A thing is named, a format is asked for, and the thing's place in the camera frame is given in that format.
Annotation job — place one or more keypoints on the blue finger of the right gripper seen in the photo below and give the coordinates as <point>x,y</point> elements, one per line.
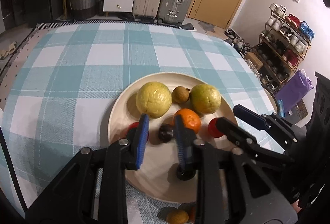
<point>282,131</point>

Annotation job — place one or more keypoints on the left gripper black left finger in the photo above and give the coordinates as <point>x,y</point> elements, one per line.
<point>69,197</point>

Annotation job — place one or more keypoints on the black finger of the right gripper seen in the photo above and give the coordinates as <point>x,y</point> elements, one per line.
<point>238,136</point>

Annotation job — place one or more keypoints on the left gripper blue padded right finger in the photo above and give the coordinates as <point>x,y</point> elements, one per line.
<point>226,183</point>

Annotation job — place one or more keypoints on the orange tangerine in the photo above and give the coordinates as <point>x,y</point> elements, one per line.
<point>192,214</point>
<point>190,119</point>

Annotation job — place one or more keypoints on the green-yellow guava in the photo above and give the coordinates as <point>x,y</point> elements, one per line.
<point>205,98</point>

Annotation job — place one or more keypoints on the dark plum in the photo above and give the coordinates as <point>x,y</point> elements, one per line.
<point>186,172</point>
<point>165,133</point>

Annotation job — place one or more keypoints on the brown longan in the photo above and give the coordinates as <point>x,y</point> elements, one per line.
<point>177,217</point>
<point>180,95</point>

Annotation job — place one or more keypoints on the red tomato small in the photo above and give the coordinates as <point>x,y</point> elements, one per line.
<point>132,127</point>

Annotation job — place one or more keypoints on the yellow guava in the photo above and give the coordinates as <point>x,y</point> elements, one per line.
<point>154,99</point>

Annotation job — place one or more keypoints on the purple bag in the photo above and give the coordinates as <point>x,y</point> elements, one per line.
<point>294,90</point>

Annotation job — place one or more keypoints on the shoe rack with shoes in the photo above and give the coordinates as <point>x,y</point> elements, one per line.
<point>282,46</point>

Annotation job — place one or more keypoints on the teal checked tablecloth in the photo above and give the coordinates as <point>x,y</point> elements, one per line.
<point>65,87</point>

